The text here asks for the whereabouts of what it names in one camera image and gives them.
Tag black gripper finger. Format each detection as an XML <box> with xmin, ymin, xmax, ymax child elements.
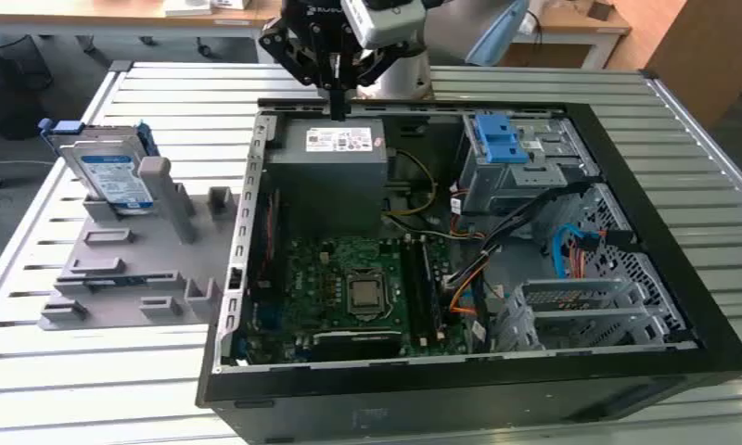
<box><xmin>339</xmin><ymin>40</ymin><xmax>411</xmax><ymax>122</ymax></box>
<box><xmin>258</xmin><ymin>17</ymin><xmax>343</xmax><ymax>122</ymax></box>

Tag hard disk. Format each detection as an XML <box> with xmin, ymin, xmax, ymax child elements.
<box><xmin>39</xmin><ymin>118</ymin><xmax>162</xmax><ymax>217</ymax></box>

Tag metal disk bay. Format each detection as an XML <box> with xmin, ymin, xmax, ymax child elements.
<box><xmin>500</xmin><ymin>276</ymin><xmax>688</xmax><ymax>352</ymax></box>

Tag blue plastic drive latch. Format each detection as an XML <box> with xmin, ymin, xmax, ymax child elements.
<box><xmin>473</xmin><ymin>113</ymin><xmax>532</xmax><ymax>164</ymax></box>

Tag grey power supply unit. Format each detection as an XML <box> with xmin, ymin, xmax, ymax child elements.
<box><xmin>263</xmin><ymin>115</ymin><xmax>390</xmax><ymax>238</ymax></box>

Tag wooden desk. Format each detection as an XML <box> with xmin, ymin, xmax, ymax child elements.
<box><xmin>430</xmin><ymin>0</ymin><xmax>633</xmax><ymax>70</ymax></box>
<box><xmin>0</xmin><ymin>0</ymin><xmax>278</xmax><ymax>64</ymax></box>

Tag grey metal drive cage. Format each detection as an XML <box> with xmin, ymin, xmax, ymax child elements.
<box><xmin>457</xmin><ymin>109</ymin><xmax>602</xmax><ymax>219</ymax></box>

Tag green motherboard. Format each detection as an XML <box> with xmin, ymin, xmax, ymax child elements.
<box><xmin>246</xmin><ymin>234</ymin><xmax>472</xmax><ymax>363</ymax></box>

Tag grey parts rack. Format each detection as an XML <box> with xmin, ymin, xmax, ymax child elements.
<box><xmin>36</xmin><ymin>155</ymin><xmax>246</xmax><ymax>333</ymax></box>

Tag black RAM slot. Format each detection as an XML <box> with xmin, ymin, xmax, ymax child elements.
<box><xmin>401</xmin><ymin>235</ymin><xmax>419</xmax><ymax>347</ymax></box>
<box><xmin>409</xmin><ymin>235</ymin><xmax>428</xmax><ymax>347</ymax></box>
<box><xmin>418</xmin><ymin>235</ymin><xmax>438</xmax><ymax>344</ymax></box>

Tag silver CPU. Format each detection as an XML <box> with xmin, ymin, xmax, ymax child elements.
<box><xmin>349</xmin><ymin>277</ymin><xmax>383</xmax><ymax>311</ymax></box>

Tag brown wooden cabinet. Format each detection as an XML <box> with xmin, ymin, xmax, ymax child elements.
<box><xmin>605</xmin><ymin>0</ymin><xmax>742</xmax><ymax>131</ymax></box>

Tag black CPU socket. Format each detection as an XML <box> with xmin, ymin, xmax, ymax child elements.
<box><xmin>343</xmin><ymin>266</ymin><xmax>391</xmax><ymax>324</ymax></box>

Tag blue RAM stick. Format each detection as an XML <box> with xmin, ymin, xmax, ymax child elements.
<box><xmin>80</xmin><ymin>273</ymin><xmax>170</xmax><ymax>287</ymax></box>

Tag black graphics card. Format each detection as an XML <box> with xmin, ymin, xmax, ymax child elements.
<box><xmin>309</xmin><ymin>326</ymin><xmax>405</xmax><ymax>363</ymax></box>

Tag black PC case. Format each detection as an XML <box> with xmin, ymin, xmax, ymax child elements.
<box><xmin>195</xmin><ymin>96</ymin><xmax>742</xmax><ymax>445</ymax></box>

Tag yellow power wires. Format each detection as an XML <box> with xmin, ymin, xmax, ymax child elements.
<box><xmin>382</xmin><ymin>147</ymin><xmax>441</xmax><ymax>218</ymax></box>

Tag black cable bundle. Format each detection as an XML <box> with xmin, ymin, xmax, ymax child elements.
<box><xmin>442</xmin><ymin>180</ymin><xmax>600</xmax><ymax>288</ymax></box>

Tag black wire waste basket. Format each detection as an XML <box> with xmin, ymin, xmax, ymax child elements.
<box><xmin>0</xmin><ymin>34</ymin><xmax>55</xmax><ymax>140</ymax></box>

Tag blue data wire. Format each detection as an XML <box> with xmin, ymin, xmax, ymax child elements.
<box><xmin>454</xmin><ymin>221</ymin><xmax>600</xmax><ymax>326</ymax></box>

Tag orange power wire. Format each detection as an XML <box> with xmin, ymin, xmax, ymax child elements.
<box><xmin>448</xmin><ymin>229</ymin><xmax>605</xmax><ymax>316</ymax></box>

